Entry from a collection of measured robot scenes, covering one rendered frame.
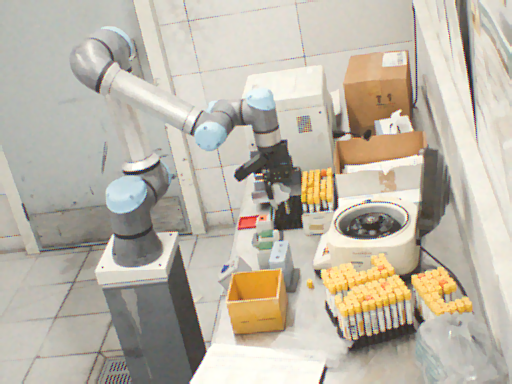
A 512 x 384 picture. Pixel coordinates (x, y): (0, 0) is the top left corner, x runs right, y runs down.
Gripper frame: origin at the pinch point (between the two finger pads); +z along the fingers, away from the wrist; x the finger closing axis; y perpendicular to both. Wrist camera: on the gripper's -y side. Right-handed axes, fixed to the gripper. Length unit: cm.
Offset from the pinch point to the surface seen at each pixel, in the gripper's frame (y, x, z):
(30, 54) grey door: -137, 158, -12
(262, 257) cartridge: -2.7, -15.9, 7.6
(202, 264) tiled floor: -69, 130, 99
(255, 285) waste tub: -2.3, -32.1, 5.9
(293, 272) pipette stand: 6.0, -20.1, 10.6
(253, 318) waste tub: -1.3, -44.8, 7.0
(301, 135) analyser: 5.8, 38.1, -4.5
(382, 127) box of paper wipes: 31, 60, 6
